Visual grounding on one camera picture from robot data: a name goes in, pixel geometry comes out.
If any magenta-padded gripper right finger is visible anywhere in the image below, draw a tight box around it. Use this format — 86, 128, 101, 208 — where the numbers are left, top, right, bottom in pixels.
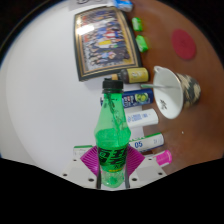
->
124, 146, 168, 190

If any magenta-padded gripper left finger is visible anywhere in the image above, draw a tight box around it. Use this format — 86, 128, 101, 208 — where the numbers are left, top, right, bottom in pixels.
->
62, 145, 101, 190

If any green plastic drink bottle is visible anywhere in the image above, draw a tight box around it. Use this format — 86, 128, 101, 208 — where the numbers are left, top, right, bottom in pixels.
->
94, 77, 132, 188

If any blue pump bottle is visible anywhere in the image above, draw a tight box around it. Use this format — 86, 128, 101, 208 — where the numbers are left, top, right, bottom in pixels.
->
99, 88, 155, 108

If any white spoon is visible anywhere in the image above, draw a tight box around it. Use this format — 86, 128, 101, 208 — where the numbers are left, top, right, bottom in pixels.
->
140, 83, 179, 90

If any dark pump bottle yellow label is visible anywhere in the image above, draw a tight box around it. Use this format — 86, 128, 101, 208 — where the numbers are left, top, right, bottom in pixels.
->
110, 67, 150, 84

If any small green packet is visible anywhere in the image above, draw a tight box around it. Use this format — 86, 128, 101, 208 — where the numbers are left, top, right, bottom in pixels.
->
131, 17, 144, 33
135, 34, 150, 53

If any flat round red coaster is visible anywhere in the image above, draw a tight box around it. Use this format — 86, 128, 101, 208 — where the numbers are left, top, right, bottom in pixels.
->
171, 28, 197, 61

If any framed group picture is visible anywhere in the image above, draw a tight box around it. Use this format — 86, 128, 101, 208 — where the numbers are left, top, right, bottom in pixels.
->
73, 6, 143, 82

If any blue tissue pack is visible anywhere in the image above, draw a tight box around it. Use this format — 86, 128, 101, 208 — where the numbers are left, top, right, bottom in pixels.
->
111, 0, 134, 13

